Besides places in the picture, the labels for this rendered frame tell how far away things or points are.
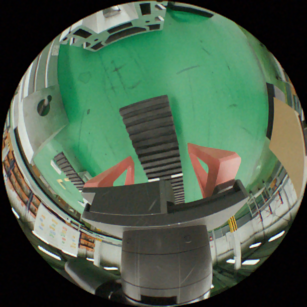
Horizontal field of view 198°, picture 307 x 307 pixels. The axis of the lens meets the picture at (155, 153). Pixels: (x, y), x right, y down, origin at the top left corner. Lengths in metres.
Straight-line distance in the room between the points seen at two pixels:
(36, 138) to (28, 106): 0.05
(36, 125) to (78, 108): 0.08
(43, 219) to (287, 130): 3.29
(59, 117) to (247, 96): 0.32
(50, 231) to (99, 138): 3.03
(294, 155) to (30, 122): 0.50
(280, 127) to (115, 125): 0.39
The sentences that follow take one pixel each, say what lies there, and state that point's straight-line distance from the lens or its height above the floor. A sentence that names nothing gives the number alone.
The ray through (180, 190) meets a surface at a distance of 0.18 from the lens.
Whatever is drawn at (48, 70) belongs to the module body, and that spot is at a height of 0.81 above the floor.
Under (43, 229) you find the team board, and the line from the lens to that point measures 3.06.
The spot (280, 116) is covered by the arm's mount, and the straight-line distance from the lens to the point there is 0.34.
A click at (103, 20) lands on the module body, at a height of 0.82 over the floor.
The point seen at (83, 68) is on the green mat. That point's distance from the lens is 0.18.
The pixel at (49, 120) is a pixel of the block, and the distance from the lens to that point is 0.18.
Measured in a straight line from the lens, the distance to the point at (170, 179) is 0.15.
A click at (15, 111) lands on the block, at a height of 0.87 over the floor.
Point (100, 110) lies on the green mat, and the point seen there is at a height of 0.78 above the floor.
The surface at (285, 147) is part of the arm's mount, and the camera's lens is 0.35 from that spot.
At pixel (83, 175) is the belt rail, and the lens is 0.24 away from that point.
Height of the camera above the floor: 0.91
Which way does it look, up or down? 55 degrees down
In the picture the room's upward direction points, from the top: 179 degrees clockwise
